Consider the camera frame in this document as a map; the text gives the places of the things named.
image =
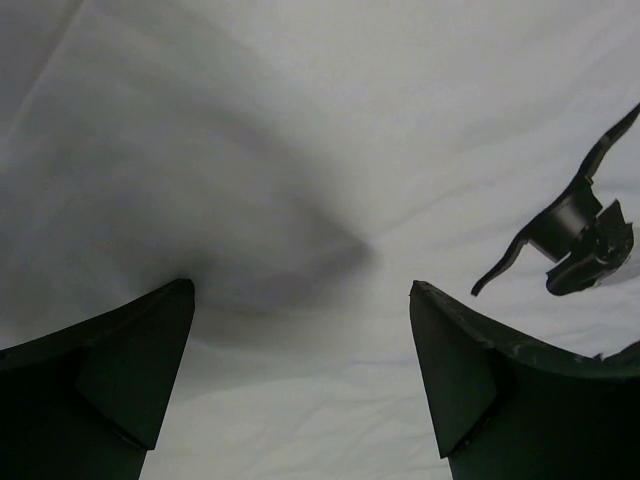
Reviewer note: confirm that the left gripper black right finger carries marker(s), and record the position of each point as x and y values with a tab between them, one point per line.
507	406

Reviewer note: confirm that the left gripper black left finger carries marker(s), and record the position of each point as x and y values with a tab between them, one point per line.
88	401

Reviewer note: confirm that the white t-shirt black print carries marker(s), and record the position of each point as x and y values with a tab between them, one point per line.
303	163

